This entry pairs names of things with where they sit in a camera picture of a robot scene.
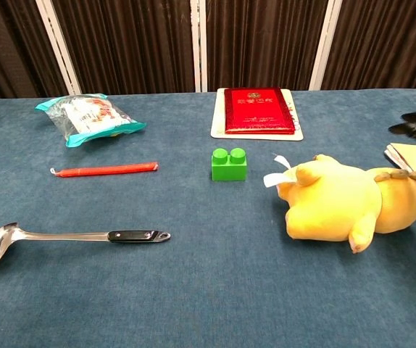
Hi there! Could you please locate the red certificate book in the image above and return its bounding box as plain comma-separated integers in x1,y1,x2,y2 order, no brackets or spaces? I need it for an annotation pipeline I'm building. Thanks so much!
210,87,304,141

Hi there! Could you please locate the red sausage stick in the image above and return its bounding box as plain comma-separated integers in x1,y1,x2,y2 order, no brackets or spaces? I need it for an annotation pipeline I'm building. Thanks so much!
49,162,159,178

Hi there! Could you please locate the green toy building brick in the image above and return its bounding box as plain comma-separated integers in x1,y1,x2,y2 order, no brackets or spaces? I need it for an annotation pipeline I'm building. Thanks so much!
211,146,249,182

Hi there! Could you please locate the teal clear snack bag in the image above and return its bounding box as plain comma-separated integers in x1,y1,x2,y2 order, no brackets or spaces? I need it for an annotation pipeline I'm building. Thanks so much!
35,93,147,148

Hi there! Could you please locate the red certificate booklet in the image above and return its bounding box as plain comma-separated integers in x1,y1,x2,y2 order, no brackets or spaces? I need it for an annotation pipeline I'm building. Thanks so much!
223,86,296,136

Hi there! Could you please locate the cream spiral notebook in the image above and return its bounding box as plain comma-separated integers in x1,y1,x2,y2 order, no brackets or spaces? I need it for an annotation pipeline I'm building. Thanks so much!
384,142,416,199

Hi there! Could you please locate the blue table cloth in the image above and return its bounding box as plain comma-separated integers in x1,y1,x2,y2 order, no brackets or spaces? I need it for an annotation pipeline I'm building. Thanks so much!
0,86,416,348

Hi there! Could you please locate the yellow plush toy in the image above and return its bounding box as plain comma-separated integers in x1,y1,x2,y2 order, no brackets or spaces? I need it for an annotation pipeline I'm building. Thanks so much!
263,152,416,254

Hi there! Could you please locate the steel ladle black handle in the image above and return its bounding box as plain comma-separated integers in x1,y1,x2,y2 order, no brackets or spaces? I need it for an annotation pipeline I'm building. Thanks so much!
0,222,172,271

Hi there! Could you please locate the dark brown curtain panel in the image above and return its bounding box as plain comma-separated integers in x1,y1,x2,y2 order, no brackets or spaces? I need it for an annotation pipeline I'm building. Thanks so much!
320,0,416,91
51,0,196,96
205,0,329,92
0,0,68,102

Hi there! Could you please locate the white partition frame post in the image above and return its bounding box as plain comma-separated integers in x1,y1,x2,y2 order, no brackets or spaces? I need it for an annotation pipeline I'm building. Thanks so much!
35,0,83,96
191,0,209,93
308,0,342,91

